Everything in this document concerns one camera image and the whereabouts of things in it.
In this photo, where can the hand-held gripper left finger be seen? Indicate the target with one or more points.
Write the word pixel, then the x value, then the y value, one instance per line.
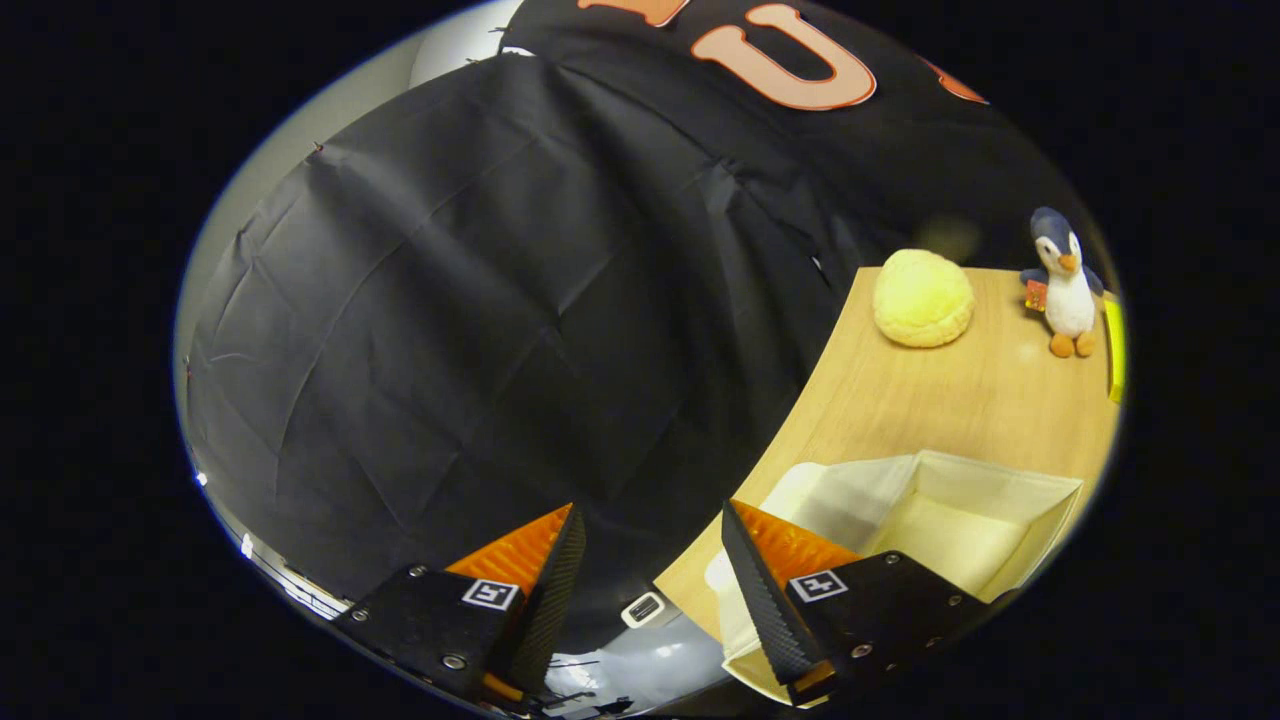
pixel 555 600

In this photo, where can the cream fabric storage box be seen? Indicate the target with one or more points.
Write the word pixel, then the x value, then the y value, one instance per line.
pixel 950 540

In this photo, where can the yellow book red circle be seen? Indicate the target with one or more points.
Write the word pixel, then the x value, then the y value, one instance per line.
pixel 1115 350

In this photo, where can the yellow bread shaped plush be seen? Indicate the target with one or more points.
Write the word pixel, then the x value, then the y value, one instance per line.
pixel 923 298

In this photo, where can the small white box device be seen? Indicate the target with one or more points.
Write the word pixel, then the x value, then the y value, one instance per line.
pixel 642 608

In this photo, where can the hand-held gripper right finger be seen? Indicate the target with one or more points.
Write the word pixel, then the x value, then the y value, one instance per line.
pixel 770 620

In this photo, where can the blue white penguin plush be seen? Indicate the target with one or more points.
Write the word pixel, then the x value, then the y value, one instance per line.
pixel 1068 295

